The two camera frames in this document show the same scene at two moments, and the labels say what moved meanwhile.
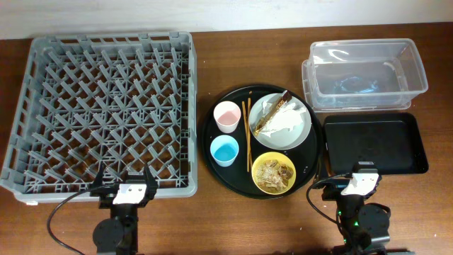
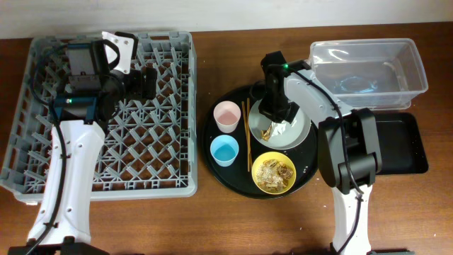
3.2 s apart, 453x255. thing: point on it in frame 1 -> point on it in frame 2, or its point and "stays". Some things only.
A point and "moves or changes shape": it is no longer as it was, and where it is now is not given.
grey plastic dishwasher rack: x=122 y=101 stays
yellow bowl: x=273 y=173 stays
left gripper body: x=109 y=195 -> x=129 y=86
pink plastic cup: x=227 y=115 stays
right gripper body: x=335 y=189 -> x=279 y=106
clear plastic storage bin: x=356 y=75 stays
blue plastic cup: x=224 y=149 stays
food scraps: x=273 y=175 stays
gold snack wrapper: x=272 y=110 moves or changes shape
